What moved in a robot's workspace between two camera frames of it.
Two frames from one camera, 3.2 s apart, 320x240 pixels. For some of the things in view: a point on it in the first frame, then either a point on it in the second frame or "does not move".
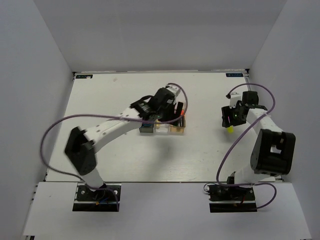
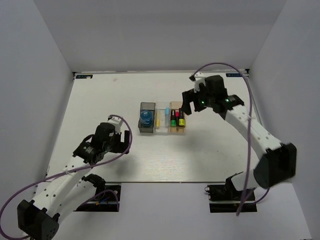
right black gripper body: (234, 117) to (201, 99)
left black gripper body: (166, 114) to (116, 145)
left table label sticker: (84, 76) does not move
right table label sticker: (234, 75) does not move
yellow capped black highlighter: (230, 129) to (181, 122)
